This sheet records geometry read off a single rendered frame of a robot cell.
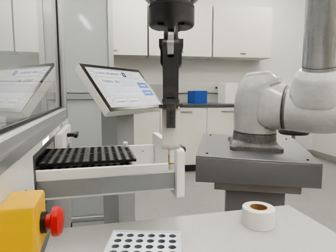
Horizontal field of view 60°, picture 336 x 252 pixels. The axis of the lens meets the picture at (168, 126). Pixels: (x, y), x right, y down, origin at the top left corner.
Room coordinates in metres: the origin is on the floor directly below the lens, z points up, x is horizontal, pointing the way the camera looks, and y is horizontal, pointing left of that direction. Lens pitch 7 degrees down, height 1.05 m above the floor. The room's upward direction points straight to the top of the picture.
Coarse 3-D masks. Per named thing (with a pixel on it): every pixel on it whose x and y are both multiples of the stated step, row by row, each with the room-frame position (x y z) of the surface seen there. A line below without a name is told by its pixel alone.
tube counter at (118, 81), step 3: (114, 78) 1.65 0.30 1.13; (117, 81) 1.65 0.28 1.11; (120, 81) 1.67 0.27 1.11; (123, 81) 1.70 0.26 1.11; (126, 81) 1.72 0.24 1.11; (129, 81) 1.75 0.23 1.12; (132, 81) 1.78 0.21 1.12; (120, 84) 1.65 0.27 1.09; (123, 84) 1.67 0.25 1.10; (126, 84) 1.70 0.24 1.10; (129, 84) 1.72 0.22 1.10; (132, 84) 1.75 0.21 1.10; (135, 84) 1.78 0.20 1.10
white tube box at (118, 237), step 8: (112, 232) 0.50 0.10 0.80; (120, 232) 0.51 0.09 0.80; (128, 232) 0.51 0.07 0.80; (136, 232) 0.51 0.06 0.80; (144, 232) 0.51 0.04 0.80; (152, 232) 0.51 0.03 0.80; (160, 232) 0.51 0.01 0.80; (168, 232) 0.51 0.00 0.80; (176, 232) 0.51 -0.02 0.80; (112, 240) 0.48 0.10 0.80; (120, 240) 0.48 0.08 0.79; (128, 240) 0.49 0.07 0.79; (136, 240) 0.48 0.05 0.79; (144, 240) 0.48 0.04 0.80; (152, 240) 0.48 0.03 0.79; (160, 240) 0.48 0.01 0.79; (168, 240) 0.48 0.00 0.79; (176, 240) 0.48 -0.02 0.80; (112, 248) 0.45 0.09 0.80; (120, 248) 0.45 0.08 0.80; (128, 248) 0.45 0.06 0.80; (136, 248) 0.45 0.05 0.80; (144, 248) 0.45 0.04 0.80; (152, 248) 0.45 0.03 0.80; (160, 248) 0.47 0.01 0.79; (168, 248) 0.45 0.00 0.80; (176, 248) 0.45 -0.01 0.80
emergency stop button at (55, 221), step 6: (54, 210) 0.37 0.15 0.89; (60, 210) 0.38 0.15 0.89; (48, 216) 0.38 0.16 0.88; (54, 216) 0.37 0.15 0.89; (60, 216) 0.37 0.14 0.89; (48, 222) 0.37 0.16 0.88; (54, 222) 0.36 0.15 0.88; (60, 222) 0.37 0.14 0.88; (48, 228) 0.37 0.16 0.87; (54, 228) 0.36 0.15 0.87; (60, 228) 0.37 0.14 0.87; (54, 234) 0.37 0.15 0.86
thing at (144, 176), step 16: (144, 144) 0.87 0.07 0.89; (144, 160) 0.86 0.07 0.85; (48, 176) 0.57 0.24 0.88; (64, 176) 0.58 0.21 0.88; (80, 176) 0.58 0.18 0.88; (96, 176) 0.59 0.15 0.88; (112, 176) 0.60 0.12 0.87; (128, 176) 0.61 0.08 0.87; (144, 176) 0.61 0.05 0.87; (160, 176) 0.62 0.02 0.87; (48, 192) 0.57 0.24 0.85; (64, 192) 0.58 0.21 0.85; (80, 192) 0.58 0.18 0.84; (96, 192) 0.59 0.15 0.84; (112, 192) 0.60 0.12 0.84; (128, 192) 0.61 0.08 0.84
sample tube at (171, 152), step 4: (168, 152) 0.49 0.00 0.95; (172, 152) 0.49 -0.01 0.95; (168, 156) 0.49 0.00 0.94; (172, 156) 0.49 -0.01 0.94; (168, 160) 0.49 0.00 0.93; (172, 160) 0.49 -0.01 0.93; (168, 164) 0.49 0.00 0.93; (172, 164) 0.49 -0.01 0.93; (168, 168) 0.49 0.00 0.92; (172, 168) 0.49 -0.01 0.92
